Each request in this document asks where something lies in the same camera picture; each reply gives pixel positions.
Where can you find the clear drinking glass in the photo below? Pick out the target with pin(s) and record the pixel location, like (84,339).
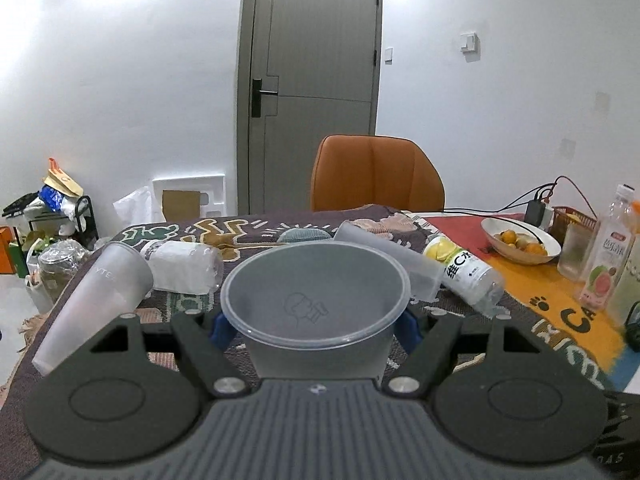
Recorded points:
(576,252)

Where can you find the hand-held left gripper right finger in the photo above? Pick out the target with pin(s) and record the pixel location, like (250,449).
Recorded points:
(407,332)

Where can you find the clear cup with white paper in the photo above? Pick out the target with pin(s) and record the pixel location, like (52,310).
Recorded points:
(185,266)

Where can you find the tall frosted plastic cup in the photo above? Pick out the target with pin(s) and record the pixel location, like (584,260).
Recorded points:
(95,300)

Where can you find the clear bottle with yellow label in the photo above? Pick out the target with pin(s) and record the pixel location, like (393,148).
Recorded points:
(465,270)

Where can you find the orange printed mat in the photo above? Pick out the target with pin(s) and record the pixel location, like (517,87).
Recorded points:
(550,285)

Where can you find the white bowl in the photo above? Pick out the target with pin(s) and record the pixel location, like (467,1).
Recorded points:
(530,255)

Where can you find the black round object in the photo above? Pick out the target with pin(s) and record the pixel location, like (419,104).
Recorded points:
(634,325)

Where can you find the black power adapter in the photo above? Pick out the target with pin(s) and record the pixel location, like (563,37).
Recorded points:
(537,211)

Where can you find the grey door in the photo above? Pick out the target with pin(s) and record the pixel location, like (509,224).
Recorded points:
(310,85)

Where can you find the brown cardboard piece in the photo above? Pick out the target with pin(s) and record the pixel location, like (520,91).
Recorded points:
(182,204)

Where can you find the orange chair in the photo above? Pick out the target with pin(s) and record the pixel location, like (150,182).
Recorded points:
(375,175)

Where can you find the white foam packaging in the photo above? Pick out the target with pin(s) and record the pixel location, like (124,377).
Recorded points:
(215,195)

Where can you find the orange box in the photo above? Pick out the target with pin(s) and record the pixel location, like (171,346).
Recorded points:
(6,250)

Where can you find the white wall box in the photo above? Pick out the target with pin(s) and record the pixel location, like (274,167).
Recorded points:
(469,42)

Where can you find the yellow paper bag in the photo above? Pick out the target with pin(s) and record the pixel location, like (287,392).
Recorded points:
(62,180)

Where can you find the pink label juice bottle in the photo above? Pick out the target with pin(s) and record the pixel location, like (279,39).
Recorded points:
(607,260)

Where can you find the clear plastic bag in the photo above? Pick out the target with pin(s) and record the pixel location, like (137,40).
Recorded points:
(57,265)

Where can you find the white plastic bag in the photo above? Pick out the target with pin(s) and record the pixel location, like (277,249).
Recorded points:
(137,207)

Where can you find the wide translucent plastic cup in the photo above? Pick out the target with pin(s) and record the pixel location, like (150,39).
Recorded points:
(320,305)

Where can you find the grey-blue round lid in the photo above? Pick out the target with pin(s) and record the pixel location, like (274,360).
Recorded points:
(304,235)

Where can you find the red plastic basket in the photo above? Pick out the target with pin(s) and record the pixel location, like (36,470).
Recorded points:
(575,217)

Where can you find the oranges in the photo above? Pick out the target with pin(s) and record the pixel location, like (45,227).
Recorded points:
(515,240)

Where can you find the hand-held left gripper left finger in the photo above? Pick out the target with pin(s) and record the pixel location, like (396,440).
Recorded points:
(220,331)

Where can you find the white light switch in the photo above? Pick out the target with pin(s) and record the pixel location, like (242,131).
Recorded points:
(388,54)

